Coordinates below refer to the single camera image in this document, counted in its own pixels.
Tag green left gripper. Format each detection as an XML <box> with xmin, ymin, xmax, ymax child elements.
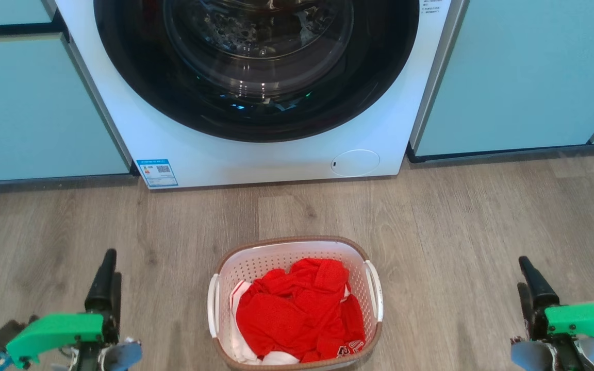
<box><xmin>6</xmin><ymin>249</ymin><xmax>122</xmax><ymax>368</ymax></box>

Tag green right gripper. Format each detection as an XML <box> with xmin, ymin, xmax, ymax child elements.
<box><xmin>516</xmin><ymin>256</ymin><xmax>594</xmax><ymax>357</ymax></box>

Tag white plastic laundry basket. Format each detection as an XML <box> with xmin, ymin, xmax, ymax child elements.
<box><xmin>207</xmin><ymin>236</ymin><xmax>384</xmax><ymax>371</ymax></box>

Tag blue energy label sticker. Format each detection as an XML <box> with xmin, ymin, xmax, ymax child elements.
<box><xmin>137</xmin><ymin>159</ymin><xmax>179</xmax><ymax>188</ymax></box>

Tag white garment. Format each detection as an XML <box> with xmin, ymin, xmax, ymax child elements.
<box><xmin>229</xmin><ymin>281</ymin><xmax>301</xmax><ymax>366</ymax></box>

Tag red mesh jersey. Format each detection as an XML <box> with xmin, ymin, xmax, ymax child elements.
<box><xmin>235</xmin><ymin>258</ymin><xmax>366</xmax><ymax>363</ymax></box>

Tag large pale teal cabinet door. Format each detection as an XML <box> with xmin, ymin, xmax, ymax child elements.
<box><xmin>0</xmin><ymin>33</ymin><xmax>131</xmax><ymax>184</ymax></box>

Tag white front-load washing machine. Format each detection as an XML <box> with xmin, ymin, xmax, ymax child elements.
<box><xmin>55</xmin><ymin>0</ymin><xmax>468</xmax><ymax>190</ymax></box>

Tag round black washer door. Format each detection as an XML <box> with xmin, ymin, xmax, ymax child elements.
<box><xmin>93</xmin><ymin>0</ymin><xmax>420</xmax><ymax>143</ymax></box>

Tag round white filter cover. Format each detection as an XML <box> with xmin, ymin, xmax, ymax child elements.
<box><xmin>331</xmin><ymin>149</ymin><xmax>381</xmax><ymax>178</ymax></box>

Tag wide pale teal cabinet door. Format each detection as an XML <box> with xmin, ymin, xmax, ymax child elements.
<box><xmin>411</xmin><ymin>0</ymin><xmax>594</xmax><ymax>158</ymax></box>

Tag small pale teal cabinet door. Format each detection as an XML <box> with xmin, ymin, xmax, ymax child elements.
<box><xmin>0</xmin><ymin>0</ymin><xmax>58</xmax><ymax>28</ymax></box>

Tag printed text label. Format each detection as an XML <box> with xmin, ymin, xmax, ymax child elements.
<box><xmin>421</xmin><ymin>0</ymin><xmax>445</xmax><ymax>19</ymax></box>

